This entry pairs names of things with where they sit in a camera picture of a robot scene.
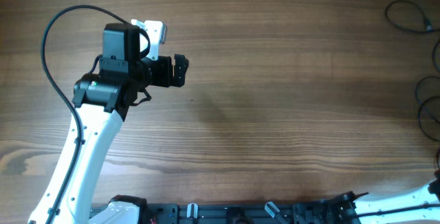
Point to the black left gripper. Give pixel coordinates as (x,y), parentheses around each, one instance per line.
(164,71)

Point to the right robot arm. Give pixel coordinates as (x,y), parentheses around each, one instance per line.
(418,204)

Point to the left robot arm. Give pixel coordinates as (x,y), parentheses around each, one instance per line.
(129,63)

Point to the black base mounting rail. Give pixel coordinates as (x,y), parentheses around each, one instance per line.
(270,212)

